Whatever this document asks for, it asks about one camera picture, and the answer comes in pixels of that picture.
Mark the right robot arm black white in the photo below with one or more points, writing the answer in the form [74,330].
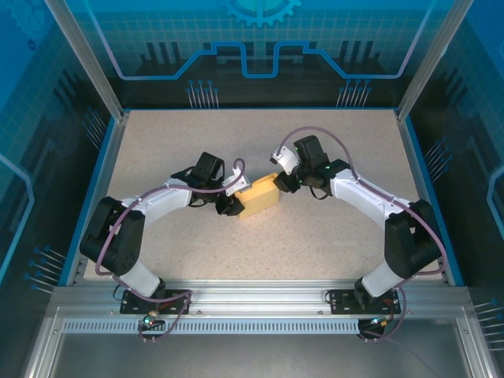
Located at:
[413,236]

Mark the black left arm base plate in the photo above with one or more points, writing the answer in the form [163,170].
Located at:
[177,304]

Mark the yellow paper box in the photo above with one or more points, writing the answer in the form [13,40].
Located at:
[260,197]

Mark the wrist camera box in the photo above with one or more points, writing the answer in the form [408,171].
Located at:
[285,157]
[240,183]

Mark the blue printed back panel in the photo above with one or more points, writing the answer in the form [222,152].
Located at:
[252,23]

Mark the blue printed side panel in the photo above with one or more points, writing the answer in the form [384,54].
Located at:
[31,138]
[472,138]

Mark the aluminium mounting rail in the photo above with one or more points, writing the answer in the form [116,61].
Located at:
[256,295]

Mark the aluminium frame post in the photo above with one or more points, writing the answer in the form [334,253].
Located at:
[101,78]
[427,63]

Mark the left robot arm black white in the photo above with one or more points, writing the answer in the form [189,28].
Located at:
[114,236]

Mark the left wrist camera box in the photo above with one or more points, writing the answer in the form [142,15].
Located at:
[240,183]

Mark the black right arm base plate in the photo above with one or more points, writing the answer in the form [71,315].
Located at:
[342,303]

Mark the aluminium side rail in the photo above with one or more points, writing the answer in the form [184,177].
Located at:
[100,185]
[413,157]

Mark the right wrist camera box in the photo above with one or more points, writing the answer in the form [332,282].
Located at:
[285,157]

